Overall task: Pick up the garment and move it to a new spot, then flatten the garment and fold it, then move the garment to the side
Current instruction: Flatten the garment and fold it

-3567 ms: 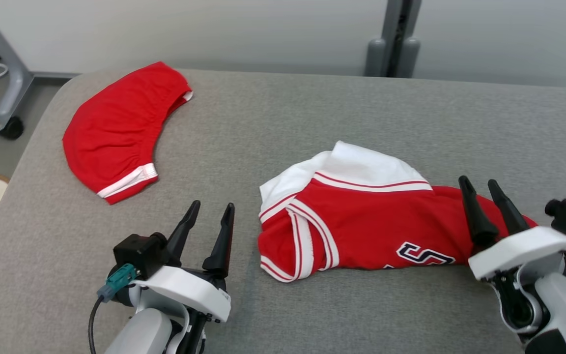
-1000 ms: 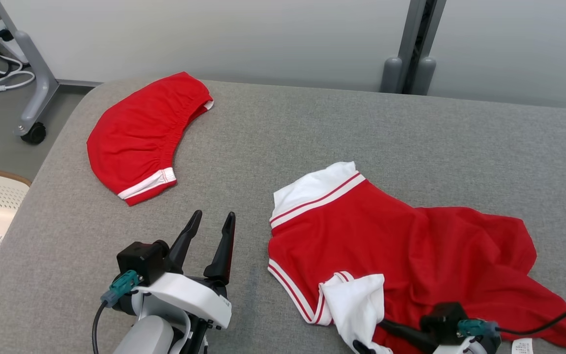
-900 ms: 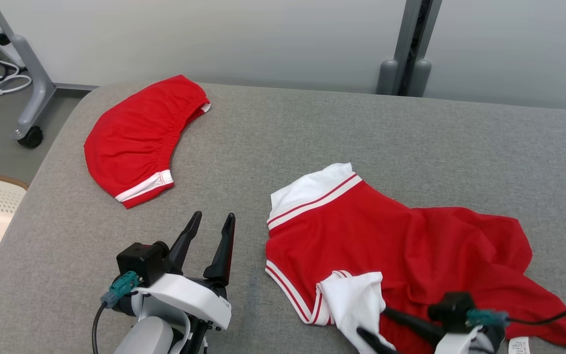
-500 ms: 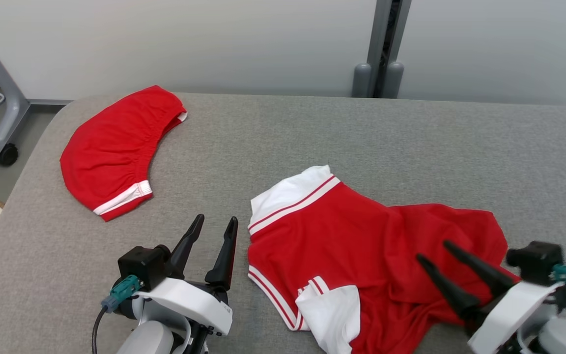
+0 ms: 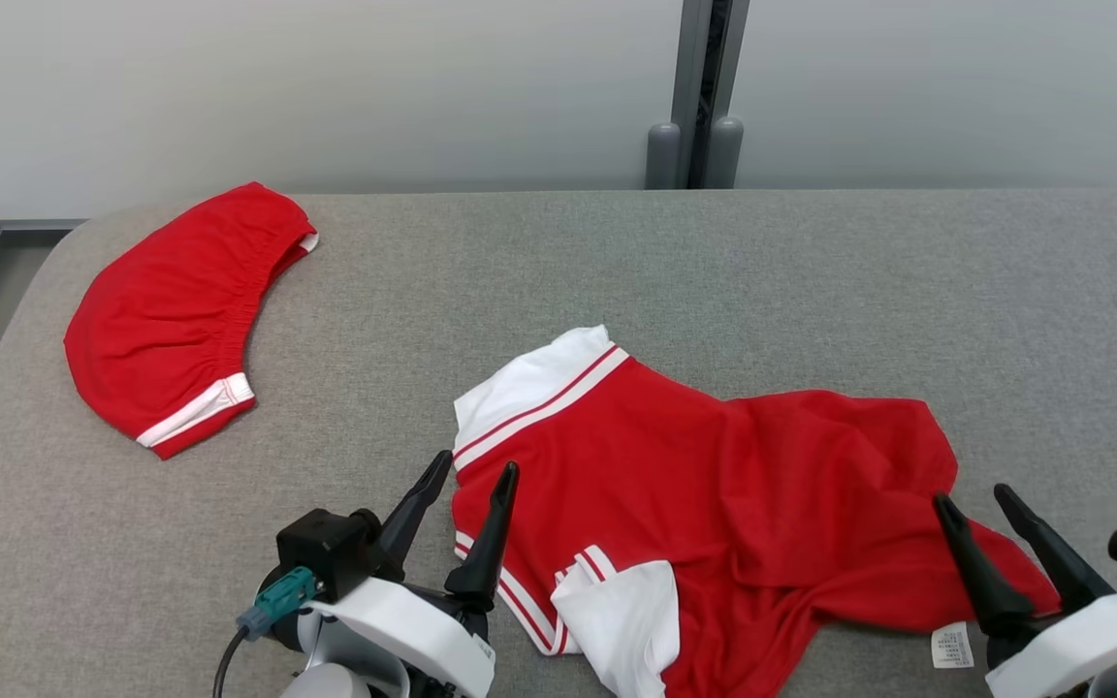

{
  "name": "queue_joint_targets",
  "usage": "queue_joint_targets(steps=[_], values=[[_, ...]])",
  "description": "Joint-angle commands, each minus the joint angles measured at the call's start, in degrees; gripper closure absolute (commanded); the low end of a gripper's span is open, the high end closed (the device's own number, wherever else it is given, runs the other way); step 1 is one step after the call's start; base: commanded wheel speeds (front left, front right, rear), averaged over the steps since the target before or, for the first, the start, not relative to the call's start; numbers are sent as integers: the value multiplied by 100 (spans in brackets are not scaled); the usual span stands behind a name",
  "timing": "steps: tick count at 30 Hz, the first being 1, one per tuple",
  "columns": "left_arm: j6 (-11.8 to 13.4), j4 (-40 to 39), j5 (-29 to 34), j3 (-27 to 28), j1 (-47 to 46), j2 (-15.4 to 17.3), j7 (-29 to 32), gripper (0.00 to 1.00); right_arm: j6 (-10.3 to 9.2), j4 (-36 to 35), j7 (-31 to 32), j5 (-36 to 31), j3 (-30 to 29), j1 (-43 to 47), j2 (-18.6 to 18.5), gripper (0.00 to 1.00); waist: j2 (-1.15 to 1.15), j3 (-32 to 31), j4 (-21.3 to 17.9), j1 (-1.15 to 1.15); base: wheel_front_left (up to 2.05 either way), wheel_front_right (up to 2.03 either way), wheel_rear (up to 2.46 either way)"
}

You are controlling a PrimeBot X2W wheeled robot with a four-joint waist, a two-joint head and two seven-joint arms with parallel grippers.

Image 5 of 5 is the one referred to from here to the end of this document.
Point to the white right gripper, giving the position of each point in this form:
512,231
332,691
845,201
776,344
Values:
1092,645

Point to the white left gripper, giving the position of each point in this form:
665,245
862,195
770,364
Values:
423,630

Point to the red white sports jersey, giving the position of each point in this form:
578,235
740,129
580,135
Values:
762,485

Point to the red shorts with white trim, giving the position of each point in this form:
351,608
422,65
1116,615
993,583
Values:
171,320

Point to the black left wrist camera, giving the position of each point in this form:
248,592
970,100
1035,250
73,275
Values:
326,548

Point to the grey cylindrical post bumper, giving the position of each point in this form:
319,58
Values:
724,155
662,160

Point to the grey metal wall post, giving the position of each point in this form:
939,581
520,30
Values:
704,87

